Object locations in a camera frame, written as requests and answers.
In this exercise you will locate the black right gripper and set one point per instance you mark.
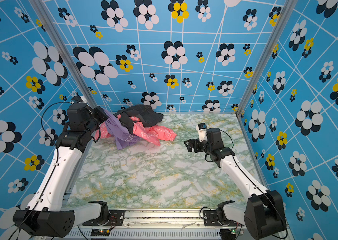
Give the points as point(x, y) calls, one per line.
point(197, 144)

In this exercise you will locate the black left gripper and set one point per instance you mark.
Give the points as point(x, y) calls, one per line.
point(98, 111)

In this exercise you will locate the purple cloth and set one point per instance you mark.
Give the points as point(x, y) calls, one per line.
point(112, 127)

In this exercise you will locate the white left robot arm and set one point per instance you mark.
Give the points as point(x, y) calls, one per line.
point(44, 216)

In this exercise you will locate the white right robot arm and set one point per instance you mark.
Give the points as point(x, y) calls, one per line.
point(264, 214)

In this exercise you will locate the dark grey cloth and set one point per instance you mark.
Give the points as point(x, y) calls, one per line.
point(138, 113)

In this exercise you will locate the pink printed jacket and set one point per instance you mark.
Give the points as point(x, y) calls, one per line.
point(152, 135)

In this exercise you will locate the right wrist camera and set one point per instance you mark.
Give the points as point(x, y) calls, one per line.
point(202, 131)

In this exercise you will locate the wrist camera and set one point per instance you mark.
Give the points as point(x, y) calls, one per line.
point(78, 99)
point(202, 131)

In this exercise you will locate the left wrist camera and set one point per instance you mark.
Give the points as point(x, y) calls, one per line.
point(78, 99)

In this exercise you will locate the front aluminium mounting rail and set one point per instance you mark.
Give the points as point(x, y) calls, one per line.
point(157, 224)

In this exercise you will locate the left aluminium corner post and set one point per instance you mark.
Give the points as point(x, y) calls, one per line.
point(58, 42)

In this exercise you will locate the aluminium corner post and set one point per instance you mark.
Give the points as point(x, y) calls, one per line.
point(265, 56)
point(58, 42)

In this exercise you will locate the right aluminium corner post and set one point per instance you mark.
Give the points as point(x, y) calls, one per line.
point(265, 56)

